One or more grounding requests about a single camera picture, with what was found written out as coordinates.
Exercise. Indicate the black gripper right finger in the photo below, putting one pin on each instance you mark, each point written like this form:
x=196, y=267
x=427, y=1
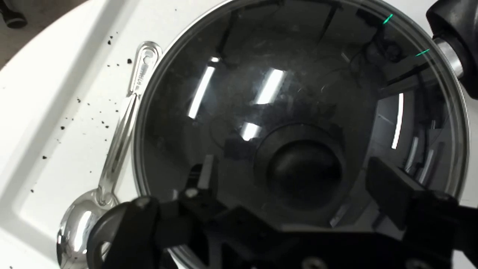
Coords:
x=428, y=219

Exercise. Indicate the white plastic tray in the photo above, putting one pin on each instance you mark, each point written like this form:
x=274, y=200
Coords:
x=61, y=165

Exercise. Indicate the large metal spoon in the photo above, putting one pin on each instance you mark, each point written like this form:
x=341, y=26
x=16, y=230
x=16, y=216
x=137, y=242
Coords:
x=80, y=230

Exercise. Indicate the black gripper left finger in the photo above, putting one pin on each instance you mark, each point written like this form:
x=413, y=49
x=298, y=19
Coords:
x=204, y=210

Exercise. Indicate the black object on floor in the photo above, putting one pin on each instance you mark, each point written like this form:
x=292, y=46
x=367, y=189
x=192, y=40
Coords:
x=13, y=16

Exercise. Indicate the glass lid with black knob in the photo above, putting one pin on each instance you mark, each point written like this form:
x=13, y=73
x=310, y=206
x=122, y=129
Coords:
x=279, y=91

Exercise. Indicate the black frying pan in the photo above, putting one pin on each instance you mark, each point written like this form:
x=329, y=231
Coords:
x=458, y=25

